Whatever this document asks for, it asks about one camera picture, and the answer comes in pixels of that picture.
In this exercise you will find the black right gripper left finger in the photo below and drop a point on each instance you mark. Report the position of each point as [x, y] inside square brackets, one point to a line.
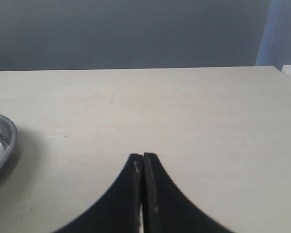
[118, 210]

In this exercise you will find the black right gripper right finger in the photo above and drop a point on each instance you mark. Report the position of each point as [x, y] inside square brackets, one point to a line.
[166, 209]

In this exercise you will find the round stainless steel plate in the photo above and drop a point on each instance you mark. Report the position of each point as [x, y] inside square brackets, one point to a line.
[8, 140]

